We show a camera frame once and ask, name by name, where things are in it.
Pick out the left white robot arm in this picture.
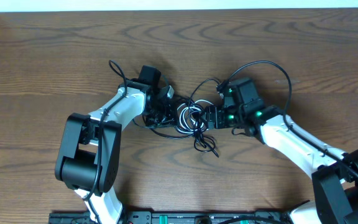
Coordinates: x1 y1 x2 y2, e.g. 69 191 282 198
55 65 177 223

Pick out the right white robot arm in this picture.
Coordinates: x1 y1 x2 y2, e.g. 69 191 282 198
206 78 358 223

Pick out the white usb cable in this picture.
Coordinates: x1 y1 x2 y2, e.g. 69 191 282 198
176 99 214 134

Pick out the black usb cable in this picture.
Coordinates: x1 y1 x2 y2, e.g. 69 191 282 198
132 78 222 158

